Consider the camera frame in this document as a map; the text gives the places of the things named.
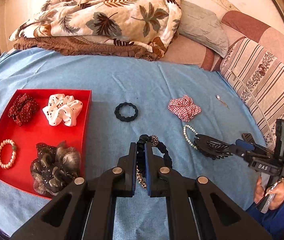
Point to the black grey tulle scrunchie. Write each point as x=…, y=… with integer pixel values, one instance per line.
x=54, y=168

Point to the leaf print quilt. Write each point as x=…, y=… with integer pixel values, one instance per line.
x=130, y=28

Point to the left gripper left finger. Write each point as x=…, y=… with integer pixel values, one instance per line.
x=126, y=186

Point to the red plaid scrunchie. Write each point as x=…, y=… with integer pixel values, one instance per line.
x=184, y=108

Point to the black claw hair clip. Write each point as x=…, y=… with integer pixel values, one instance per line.
x=211, y=147

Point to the grey pillow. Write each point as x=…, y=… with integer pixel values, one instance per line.
x=203, y=26

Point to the red shallow tray box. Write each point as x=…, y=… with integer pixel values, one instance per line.
x=38, y=130

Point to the pearl pendant with chain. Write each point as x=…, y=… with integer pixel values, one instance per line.
x=219, y=98

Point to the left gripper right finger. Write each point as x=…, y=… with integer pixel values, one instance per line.
x=156, y=187

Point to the white cherry print scrunchie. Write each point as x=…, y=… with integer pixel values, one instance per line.
x=62, y=108

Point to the black beaded headband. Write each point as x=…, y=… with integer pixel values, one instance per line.
x=159, y=149

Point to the blue sleeve right forearm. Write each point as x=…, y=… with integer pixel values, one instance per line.
x=272, y=221

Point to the striped floral pillow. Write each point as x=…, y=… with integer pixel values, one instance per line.
x=257, y=76

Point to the pink brown mattress cover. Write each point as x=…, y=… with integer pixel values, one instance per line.
x=237, y=26

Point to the red polka dot scrunchie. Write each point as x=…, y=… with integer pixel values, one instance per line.
x=23, y=109

